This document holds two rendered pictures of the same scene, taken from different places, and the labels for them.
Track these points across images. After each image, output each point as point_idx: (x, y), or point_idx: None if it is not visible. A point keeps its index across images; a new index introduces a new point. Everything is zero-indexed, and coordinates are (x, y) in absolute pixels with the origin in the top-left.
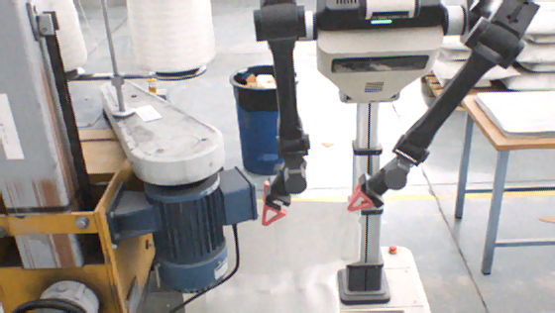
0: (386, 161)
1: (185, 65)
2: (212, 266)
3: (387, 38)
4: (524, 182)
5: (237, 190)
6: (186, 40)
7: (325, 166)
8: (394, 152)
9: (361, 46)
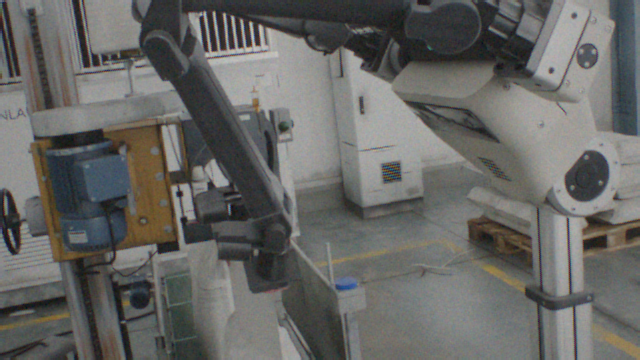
0: None
1: (93, 48)
2: (67, 227)
3: (443, 75)
4: None
5: (77, 164)
6: (91, 25)
7: None
8: None
9: (416, 84)
